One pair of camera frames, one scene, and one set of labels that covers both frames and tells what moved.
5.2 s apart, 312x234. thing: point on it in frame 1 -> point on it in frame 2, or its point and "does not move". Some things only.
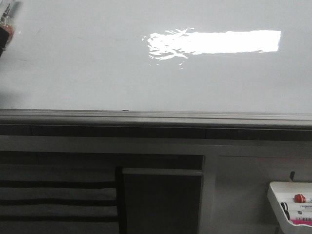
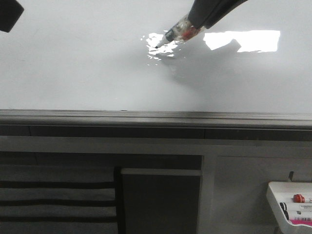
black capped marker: (284, 206) does not move
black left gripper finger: (4, 35) -> (10, 11)
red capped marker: (300, 198) does not move
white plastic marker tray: (279, 192) does not move
